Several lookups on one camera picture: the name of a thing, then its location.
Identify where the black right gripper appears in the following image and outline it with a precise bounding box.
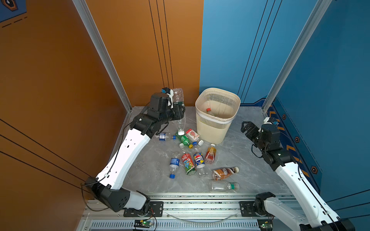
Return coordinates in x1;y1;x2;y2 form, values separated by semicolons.
240;120;267;154

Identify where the clear bottle dark green label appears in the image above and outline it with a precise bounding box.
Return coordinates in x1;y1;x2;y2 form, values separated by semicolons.
172;88;186;135

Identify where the clear bottle red label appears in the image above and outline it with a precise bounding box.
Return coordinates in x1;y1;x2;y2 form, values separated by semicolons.
206;108;219;117

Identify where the brown coffee drink bottle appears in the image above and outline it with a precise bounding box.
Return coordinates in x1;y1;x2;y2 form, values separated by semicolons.
212;167;240;181

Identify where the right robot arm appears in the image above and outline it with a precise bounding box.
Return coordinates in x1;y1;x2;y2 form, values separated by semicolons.
241;117;355;231

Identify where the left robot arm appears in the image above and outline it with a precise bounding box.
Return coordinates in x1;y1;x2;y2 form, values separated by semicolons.
82;88;186;214

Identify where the cream plastic waste bin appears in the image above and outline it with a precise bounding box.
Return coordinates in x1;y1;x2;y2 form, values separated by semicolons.
195;88;241;144

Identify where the bottle with watermelon label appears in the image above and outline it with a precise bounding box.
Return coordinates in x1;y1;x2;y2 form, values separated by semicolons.
186;129;204;146

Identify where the small green soda bottle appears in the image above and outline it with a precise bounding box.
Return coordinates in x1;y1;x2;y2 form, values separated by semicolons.
175;132;193;149

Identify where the small clear bottle blue label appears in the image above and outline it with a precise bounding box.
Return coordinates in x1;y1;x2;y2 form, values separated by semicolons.
156;132;176;141

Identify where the orange red label bottle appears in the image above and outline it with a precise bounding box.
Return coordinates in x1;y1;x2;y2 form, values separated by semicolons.
205;143;217;164

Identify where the red Qoo drink bottle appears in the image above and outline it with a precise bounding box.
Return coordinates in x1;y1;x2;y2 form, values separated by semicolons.
179;143;196;176

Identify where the Pepsi label clear bottle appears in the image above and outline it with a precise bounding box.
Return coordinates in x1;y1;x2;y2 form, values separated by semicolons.
192;141;208;177

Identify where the clear bottle green cap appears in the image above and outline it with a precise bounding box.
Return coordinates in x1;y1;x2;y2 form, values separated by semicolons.
211;181;240;192

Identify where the right green circuit board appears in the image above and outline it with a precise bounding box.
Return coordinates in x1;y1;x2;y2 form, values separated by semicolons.
257;219;273;231

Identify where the green circuit board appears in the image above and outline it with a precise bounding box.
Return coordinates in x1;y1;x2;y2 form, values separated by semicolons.
134;219;154;230
257;219;273;231

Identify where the left green circuit board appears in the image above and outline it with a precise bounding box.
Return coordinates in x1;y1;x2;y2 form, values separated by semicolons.
134;219;154;230

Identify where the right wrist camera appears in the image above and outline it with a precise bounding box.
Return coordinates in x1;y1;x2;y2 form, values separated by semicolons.
264;117;279;126

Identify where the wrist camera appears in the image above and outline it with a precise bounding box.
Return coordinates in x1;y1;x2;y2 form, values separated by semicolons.
264;117;279;126
161;87;174;108

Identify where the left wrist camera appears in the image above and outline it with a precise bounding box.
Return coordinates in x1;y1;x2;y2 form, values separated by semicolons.
161;87;174;108

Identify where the right aluminium corner post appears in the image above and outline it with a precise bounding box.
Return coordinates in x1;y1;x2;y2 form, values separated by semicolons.
262;0;332;114

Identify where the aluminium corner post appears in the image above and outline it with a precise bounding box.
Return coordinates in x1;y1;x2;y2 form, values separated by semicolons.
262;0;332;114
72;0;132;113

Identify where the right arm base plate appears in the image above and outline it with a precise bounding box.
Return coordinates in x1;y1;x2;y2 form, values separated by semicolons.
239;201;274;217

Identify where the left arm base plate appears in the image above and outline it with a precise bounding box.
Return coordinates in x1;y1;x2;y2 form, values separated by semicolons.
123;201;164;218

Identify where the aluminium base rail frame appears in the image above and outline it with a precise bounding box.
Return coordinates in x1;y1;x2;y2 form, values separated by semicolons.
76;192;291;231

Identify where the left aluminium corner post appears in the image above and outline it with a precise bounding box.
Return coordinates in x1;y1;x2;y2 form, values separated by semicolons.
72;0;132;113

